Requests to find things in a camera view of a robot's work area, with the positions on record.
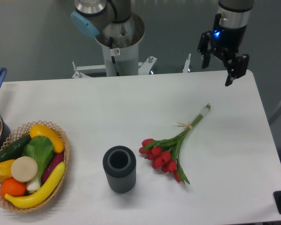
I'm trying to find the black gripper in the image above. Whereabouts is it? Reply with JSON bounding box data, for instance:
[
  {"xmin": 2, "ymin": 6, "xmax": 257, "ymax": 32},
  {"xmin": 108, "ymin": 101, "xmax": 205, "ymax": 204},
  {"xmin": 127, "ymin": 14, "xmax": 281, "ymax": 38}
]
[{"xmin": 197, "ymin": 25, "xmax": 250, "ymax": 87}]

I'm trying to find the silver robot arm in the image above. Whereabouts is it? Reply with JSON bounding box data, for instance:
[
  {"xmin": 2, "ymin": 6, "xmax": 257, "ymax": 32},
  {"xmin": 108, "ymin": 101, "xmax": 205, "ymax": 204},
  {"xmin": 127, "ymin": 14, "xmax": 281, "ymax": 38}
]
[{"xmin": 197, "ymin": 0, "xmax": 254, "ymax": 86}]

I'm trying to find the red tulip bouquet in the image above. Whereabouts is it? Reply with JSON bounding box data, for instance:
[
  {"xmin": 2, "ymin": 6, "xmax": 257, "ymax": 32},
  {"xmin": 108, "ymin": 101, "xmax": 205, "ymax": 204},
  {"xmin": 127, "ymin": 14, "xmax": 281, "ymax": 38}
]
[{"xmin": 139, "ymin": 104, "xmax": 211, "ymax": 185}]

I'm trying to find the dark grey ribbed vase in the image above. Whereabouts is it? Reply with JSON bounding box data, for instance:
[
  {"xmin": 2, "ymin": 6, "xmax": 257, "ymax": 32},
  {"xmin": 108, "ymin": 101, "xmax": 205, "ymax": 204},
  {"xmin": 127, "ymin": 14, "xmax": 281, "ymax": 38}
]
[{"xmin": 103, "ymin": 146, "xmax": 136, "ymax": 194}]

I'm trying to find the purple sweet potato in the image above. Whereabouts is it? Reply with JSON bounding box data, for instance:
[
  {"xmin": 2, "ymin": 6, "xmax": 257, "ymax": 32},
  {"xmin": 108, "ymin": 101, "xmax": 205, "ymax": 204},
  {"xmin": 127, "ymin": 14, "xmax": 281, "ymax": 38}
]
[{"xmin": 42, "ymin": 152, "xmax": 64, "ymax": 184}]

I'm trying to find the yellow squash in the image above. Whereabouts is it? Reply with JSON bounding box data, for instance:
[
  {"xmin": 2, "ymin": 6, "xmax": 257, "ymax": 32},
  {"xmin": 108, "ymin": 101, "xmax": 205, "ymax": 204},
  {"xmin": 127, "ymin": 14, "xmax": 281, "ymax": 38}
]
[{"xmin": 30, "ymin": 124, "xmax": 64, "ymax": 153}]

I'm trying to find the green leafy lettuce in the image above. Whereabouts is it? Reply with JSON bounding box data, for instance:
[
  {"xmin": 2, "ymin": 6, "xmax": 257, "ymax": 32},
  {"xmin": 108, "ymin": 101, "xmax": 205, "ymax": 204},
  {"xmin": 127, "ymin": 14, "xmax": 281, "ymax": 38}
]
[{"xmin": 22, "ymin": 136, "xmax": 54, "ymax": 193}]

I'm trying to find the green cucumber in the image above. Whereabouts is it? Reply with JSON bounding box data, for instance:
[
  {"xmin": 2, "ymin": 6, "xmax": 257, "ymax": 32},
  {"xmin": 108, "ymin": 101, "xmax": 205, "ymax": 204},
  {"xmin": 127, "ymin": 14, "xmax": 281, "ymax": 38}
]
[{"xmin": 0, "ymin": 135, "xmax": 31, "ymax": 163}]

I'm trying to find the beige round disc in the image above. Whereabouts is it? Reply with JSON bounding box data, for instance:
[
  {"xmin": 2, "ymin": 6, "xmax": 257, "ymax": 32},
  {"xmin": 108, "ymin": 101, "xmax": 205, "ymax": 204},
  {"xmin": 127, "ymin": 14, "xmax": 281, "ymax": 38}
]
[{"xmin": 11, "ymin": 157, "xmax": 38, "ymax": 182}]

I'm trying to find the yellow banana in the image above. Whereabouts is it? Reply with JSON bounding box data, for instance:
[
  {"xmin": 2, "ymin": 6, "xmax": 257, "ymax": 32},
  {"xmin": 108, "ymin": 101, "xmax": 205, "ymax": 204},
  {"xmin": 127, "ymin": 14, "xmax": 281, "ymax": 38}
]
[{"xmin": 5, "ymin": 162, "xmax": 66, "ymax": 209}]

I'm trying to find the orange fruit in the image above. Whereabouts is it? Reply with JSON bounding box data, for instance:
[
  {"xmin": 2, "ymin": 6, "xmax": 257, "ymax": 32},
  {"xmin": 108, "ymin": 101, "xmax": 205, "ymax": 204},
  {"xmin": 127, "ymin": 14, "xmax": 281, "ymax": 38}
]
[{"xmin": 0, "ymin": 178, "xmax": 26, "ymax": 200}]

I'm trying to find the yellow bell pepper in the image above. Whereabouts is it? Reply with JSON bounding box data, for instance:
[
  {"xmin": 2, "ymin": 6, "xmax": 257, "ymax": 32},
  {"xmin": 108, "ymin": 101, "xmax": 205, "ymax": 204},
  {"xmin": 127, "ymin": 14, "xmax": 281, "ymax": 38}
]
[{"xmin": 0, "ymin": 159, "xmax": 15, "ymax": 182}]

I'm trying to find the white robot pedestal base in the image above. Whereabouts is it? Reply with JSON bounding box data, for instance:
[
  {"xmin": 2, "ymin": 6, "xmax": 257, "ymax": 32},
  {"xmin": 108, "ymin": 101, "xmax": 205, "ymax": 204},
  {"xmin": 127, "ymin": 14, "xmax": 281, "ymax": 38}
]
[{"xmin": 71, "ymin": 0, "xmax": 156, "ymax": 76}]

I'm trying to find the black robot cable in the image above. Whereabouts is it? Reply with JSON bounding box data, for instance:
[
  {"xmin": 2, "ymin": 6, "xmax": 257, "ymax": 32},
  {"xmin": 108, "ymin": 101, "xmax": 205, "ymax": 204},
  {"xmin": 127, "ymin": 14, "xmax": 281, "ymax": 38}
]
[{"xmin": 109, "ymin": 37, "xmax": 119, "ymax": 76}]

